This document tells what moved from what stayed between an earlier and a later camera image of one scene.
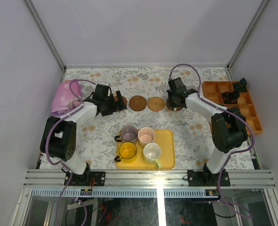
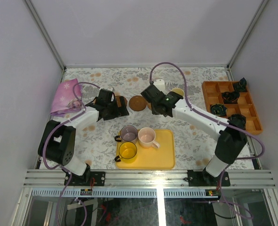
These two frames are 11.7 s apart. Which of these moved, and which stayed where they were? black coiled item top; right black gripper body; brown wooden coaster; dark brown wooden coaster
Moved: right black gripper body
Stayed: black coiled item top; dark brown wooden coaster; brown wooden coaster
